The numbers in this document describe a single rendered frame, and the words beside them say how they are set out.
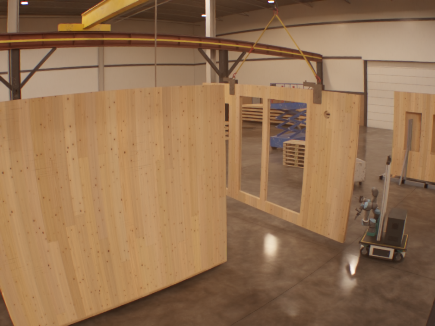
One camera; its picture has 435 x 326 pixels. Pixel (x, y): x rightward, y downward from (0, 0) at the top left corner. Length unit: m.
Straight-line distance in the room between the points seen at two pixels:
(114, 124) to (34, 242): 1.73
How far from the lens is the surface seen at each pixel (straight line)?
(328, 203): 6.77
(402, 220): 6.17
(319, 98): 6.59
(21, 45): 15.48
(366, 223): 6.21
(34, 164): 3.91
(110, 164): 4.25
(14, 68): 15.30
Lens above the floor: 2.98
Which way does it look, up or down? 13 degrees down
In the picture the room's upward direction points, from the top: 1 degrees counter-clockwise
